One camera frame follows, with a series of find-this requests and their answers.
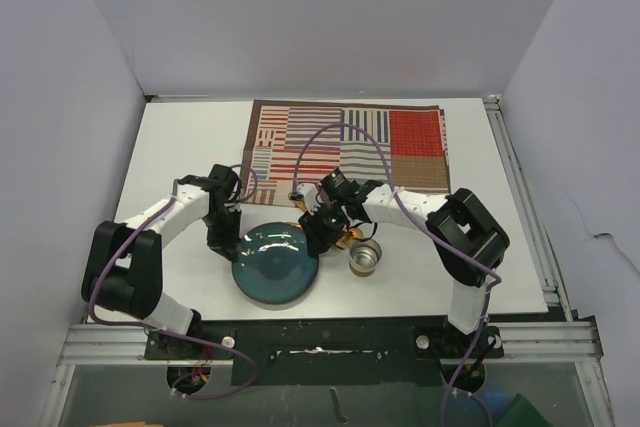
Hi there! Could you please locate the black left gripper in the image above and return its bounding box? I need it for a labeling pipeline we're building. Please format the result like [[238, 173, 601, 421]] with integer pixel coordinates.
[[202, 207, 242, 262]]

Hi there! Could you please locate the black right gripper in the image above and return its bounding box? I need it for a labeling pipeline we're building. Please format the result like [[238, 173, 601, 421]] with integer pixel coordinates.
[[300, 200, 350, 257]]

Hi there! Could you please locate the gold spoon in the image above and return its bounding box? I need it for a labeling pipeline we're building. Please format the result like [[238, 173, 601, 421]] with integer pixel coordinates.
[[334, 227, 364, 250]]

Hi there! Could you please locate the beige metal cup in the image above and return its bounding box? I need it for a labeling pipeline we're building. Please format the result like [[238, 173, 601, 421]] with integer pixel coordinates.
[[349, 239, 382, 277]]

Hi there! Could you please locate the blue ceramic plate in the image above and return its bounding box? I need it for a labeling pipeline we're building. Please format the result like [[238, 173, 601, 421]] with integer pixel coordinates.
[[231, 222, 319, 305]]

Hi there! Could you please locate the patchwork striped cloth placemat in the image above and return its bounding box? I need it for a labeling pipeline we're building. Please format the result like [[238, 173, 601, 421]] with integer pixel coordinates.
[[240, 100, 451, 206]]

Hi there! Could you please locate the gold fork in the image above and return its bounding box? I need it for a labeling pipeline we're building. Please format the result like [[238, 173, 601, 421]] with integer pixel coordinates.
[[288, 192, 307, 212]]

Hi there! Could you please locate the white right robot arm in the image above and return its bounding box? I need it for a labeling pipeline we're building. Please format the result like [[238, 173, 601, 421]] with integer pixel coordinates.
[[289, 168, 510, 356]]

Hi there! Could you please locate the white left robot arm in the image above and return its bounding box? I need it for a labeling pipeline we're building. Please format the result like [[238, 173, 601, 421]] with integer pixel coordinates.
[[81, 164, 241, 358]]

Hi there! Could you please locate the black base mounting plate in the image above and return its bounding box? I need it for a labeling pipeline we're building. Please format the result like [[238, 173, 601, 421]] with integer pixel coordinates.
[[144, 316, 504, 390]]

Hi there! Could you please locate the blue object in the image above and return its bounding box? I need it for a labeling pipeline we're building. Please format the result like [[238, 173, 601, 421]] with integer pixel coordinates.
[[483, 385, 511, 412]]

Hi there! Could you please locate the green object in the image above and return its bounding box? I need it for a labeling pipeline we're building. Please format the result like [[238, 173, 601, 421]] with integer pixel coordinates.
[[496, 394, 551, 427]]

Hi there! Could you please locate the right side aluminium rail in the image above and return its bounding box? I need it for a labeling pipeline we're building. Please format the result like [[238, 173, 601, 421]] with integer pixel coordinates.
[[483, 94, 603, 357]]

